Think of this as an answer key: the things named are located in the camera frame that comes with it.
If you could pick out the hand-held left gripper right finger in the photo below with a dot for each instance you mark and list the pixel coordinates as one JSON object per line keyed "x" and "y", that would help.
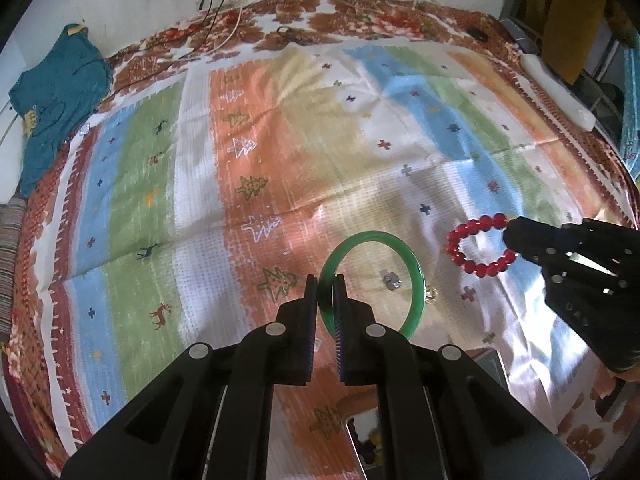
{"x": 340, "y": 320}

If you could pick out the striped colourful cloth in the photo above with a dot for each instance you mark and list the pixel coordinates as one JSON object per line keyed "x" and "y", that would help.
{"x": 150, "y": 210}

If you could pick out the mustard hanging garment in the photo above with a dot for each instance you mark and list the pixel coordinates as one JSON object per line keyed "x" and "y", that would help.
{"x": 570, "y": 20}

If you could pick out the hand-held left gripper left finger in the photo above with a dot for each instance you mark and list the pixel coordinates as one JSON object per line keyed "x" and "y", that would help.
{"x": 312, "y": 310}

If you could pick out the teal shirt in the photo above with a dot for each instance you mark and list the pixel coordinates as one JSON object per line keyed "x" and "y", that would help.
{"x": 55, "y": 90}

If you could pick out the white rolled cloth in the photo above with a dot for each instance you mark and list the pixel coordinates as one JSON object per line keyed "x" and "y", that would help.
{"x": 555, "y": 87}

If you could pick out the white decorated bed board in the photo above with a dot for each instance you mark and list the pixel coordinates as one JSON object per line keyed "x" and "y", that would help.
{"x": 7, "y": 170}

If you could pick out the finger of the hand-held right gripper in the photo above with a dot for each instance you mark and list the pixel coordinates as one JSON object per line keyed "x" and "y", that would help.
{"x": 550, "y": 265}
{"x": 540, "y": 232}

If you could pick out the grey striped pillow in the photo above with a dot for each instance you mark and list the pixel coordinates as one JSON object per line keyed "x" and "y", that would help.
{"x": 7, "y": 260}

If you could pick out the green jade bangle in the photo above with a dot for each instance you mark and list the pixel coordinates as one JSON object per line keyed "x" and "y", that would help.
{"x": 372, "y": 236}

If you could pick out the small black object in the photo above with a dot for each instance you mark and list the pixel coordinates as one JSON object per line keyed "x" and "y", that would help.
{"x": 480, "y": 34}

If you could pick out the silver metal tin box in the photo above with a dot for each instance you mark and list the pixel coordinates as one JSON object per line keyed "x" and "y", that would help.
{"x": 490, "y": 360}

